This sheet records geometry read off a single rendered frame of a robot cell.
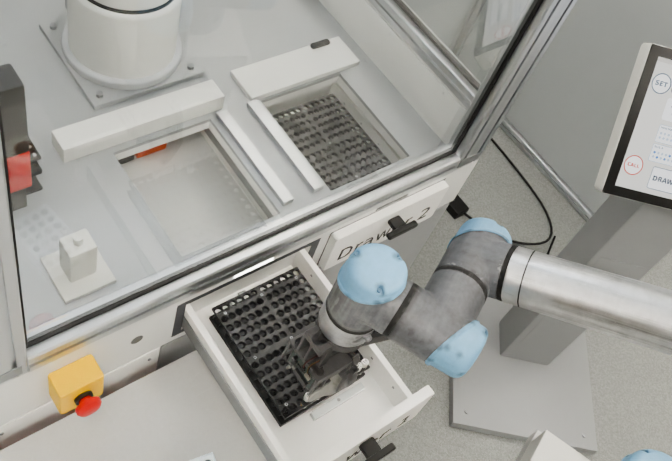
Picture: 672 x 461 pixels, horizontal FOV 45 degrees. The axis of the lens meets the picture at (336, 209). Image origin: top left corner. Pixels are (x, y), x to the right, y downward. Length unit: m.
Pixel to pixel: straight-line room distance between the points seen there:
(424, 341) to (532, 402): 1.58
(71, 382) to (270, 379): 0.30
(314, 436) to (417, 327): 0.46
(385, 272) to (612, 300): 0.27
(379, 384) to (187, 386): 0.33
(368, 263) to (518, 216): 2.02
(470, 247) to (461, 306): 0.09
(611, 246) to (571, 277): 1.07
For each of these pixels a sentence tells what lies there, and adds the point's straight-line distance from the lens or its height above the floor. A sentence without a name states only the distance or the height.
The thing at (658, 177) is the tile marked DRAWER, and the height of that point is 1.01.
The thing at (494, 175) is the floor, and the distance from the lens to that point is 3.02.
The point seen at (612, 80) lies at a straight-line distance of 2.84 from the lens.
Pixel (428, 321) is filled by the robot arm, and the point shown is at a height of 1.30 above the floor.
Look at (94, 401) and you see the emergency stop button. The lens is 1.30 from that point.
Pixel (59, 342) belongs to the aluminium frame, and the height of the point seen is 0.99.
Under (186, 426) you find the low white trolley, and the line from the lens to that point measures 1.43.
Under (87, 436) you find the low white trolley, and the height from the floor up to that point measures 0.76.
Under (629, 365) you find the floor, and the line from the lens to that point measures 2.83.
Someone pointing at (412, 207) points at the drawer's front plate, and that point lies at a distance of 1.57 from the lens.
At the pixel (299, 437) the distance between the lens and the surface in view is 1.37.
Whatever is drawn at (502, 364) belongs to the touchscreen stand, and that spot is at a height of 0.04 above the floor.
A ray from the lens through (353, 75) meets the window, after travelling 1.11.
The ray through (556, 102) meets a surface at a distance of 3.00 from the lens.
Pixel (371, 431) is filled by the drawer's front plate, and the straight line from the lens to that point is 1.31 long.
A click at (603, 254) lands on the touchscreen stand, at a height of 0.63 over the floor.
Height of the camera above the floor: 2.10
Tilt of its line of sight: 51 degrees down
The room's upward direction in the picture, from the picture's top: 23 degrees clockwise
